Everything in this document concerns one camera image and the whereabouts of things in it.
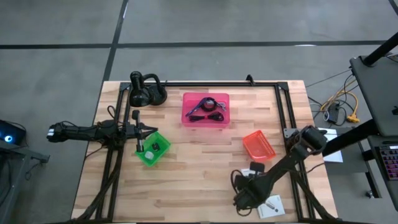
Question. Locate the white paper sheet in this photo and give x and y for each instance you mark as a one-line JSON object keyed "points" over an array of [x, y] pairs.
{"points": [[334, 157]]}

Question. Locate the black keyboard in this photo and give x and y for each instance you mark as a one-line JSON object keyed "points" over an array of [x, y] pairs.
{"points": [[390, 161]]}

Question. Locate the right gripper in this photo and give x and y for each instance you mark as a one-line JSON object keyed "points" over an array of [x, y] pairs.
{"points": [[257, 167]]}

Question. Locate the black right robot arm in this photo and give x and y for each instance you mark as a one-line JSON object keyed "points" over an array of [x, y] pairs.
{"points": [[289, 161]]}

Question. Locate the computer with blue light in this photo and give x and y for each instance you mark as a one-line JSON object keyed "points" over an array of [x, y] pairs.
{"points": [[11, 133]]}

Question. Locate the green plastic basket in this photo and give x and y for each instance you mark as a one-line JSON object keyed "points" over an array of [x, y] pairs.
{"points": [[163, 141]]}

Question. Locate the pink plastic bin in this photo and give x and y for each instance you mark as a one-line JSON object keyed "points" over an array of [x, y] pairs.
{"points": [[192, 123]]}

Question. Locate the black desk stand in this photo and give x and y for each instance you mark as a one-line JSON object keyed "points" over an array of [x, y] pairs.
{"points": [[351, 140]]}

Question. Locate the black gooseneck desk lamp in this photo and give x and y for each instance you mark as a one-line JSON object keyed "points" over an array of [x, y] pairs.
{"points": [[140, 96]]}

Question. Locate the grey laptop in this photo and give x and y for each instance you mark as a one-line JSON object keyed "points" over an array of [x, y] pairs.
{"points": [[379, 93]]}

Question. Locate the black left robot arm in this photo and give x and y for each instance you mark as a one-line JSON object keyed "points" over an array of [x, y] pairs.
{"points": [[81, 133]]}

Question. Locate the black pole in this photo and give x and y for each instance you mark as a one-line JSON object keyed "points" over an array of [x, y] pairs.
{"points": [[381, 49]]}

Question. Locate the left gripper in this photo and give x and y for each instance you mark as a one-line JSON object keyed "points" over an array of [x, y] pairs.
{"points": [[135, 130]]}

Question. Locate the black clamp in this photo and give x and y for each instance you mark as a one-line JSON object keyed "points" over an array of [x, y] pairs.
{"points": [[250, 80]]}

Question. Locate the grey metal stand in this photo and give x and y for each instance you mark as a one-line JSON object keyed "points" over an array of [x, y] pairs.
{"points": [[18, 155]]}

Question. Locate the black power strip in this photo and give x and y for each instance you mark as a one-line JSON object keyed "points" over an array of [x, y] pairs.
{"points": [[334, 113]]}

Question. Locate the white charger plug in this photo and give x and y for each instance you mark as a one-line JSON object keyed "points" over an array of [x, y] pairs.
{"points": [[149, 155]]}

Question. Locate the black charger plug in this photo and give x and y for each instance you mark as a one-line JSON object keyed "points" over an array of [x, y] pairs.
{"points": [[155, 147]]}

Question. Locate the orange plastic basket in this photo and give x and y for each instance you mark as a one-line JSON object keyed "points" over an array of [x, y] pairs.
{"points": [[259, 146]]}

